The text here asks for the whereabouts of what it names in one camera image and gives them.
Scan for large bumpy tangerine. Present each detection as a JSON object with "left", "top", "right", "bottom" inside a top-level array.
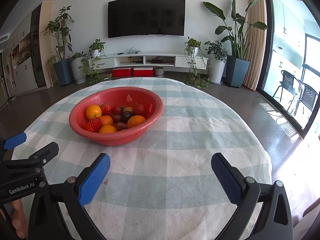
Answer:
[{"left": 127, "top": 115, "right": 146, "bottom": 129}]

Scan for person's left hand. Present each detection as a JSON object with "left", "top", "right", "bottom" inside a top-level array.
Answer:
[{"left": 10, "top": 199, "right": 27, "bottom": 239}]

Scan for black wall television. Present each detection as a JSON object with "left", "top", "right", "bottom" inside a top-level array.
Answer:
[{"left": 107, "top": 0, "right": 186, "bottom": 39}]

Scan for black mesh chair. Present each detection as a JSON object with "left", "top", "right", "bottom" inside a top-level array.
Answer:
[
  {"left": 272, "top": 70, "right": 302, "bottom": 103},
  {"left": 287, "top": 82, "right": 319, "bottom": 120}
]

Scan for bushy plant in white pot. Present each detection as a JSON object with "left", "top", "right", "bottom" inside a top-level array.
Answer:
[{"left": 204, "top": 40, "right": 228, "bottom": 85}]

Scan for small red strawberry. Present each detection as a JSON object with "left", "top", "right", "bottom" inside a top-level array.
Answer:
[{"left": 100, "top": 104, "right": 113, "bottom": 117}]

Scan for dark tall wall panel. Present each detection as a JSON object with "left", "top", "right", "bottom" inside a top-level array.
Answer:
[{"left": 30, "top": 6, "right": 48, "bottom": 88}]

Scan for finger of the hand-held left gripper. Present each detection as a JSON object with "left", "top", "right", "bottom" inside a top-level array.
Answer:
[
  {"left": 0, "top": 132, "right": 27, "bottom": 155},
  {"left": 10, "top": 142, "right": 60, "bottom": 173}
]

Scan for plant in white ribbed pot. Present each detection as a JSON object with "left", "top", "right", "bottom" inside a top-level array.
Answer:
[{"left": 69, "top": 52, "right": 87, "bottom": 84}]

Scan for smooth orange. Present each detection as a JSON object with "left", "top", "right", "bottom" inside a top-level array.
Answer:
[
  {"left": 86, "top": 105, "right": 102, "bottom": 120},
  {"left": 98, "top": 125, "right": 117, "bottom": 134}
]

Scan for red storage box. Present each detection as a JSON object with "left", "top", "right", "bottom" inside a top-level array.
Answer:
[
  {"left": 133, "top": 67, "right": 153, "bottom": 77},
  {"left": 112, "top": 67, "right": 133, "bottom": 77}
]

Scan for white wall cabinet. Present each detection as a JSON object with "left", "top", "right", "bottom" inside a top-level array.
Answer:
[{"left": 0, "top": 15, "right": 38, "bottom": 98}]

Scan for tall plant in blue pot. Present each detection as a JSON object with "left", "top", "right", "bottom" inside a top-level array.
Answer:
[{"left": 41, "top": 5, "right": 75, "bottom": 86}]

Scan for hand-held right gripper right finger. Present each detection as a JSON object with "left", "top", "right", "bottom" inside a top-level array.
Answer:
[{"left": 211, "top": 152, "right": 293, "bottom": 240}]

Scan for white television console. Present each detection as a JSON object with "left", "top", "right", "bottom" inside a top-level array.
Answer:
[{"left": 87, "top": 52, "right": 209, "bottom": 68}]

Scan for large red strawberry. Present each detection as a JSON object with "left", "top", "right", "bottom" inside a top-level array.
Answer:
[{"left": 84, "top": 117, "right": 102, "bottom": 133}]

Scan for broad-leaf plant in blue pot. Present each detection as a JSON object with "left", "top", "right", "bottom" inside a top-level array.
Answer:
[{"left": 203, "top": 0, "right": 268, "bottom": 88}]

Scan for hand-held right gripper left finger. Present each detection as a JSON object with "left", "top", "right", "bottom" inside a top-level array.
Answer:
[{"left": 27, "top": 152, "right": 111, "bottom": 240}]

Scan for red plastic colander bowl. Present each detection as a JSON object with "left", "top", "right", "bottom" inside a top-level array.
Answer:
[{"left": 69, "top": 86, "right": 164, "bottom": 147}]

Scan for beige curtain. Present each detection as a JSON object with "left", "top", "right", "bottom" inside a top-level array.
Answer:
[{"left": 243, "top": 0, "right": 267, "bottom": 92}]

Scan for trailing pothos plant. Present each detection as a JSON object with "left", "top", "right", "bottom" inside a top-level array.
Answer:
[
  {"left": 81, "top": 39, "right": 112, "bottom": 85},
  {"left": 181, "top": 37, "right": 210, "bottom": 89}
]

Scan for glass sliding door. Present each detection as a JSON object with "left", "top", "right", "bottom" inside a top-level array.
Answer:
[{"left": 257, "top": 0, "right": 320, "bottom": 139}]

